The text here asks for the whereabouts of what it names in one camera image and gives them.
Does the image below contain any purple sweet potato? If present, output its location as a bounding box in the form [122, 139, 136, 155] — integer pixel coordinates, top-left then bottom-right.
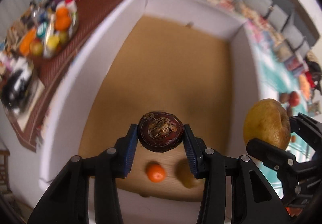
[287, 106, 293, 117]
[278, 92, 290, 104]

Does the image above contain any yellow apple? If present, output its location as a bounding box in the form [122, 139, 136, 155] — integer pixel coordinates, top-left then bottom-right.
[243, 99, 291, 150]

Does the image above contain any dark mangosteen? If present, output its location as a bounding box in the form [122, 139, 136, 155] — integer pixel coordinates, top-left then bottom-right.
[137, 111, 183, 152]

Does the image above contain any orange tangerine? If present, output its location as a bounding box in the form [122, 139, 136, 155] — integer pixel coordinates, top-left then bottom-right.
[146, 163, 166, 183]

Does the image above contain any red apple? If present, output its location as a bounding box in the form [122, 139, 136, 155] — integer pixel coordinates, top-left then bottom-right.
[289, 91, 300, 107]

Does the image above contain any green brown round fruit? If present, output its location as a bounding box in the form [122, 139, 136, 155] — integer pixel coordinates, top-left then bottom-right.
[175, 159, 205, 189]

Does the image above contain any orange book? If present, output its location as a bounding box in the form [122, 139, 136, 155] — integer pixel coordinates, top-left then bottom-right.
[298, 74, 311, 101]

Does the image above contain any teal checkered tablecloth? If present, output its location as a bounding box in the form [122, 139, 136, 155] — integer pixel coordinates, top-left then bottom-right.
[251, 42, 315, 189]

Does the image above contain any black bag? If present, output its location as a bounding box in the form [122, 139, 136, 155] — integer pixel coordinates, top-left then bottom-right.
[305, 60, 321, 93]

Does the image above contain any rightmost grey cushion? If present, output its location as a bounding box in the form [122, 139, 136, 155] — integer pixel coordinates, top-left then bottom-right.
[282, 23, 311, 59]

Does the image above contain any grey cushion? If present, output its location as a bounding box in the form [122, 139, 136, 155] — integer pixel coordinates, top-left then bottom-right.
[282, 23, 311, 59]
[241, 0, 295, 33]

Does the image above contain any white box with cardboard bottom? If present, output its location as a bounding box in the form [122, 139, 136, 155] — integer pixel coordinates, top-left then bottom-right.
[39, 0, 263, 224]

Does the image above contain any fruit plate on side table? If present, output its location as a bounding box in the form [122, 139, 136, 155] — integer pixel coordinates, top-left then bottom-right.
[19, 0, 79, 59]

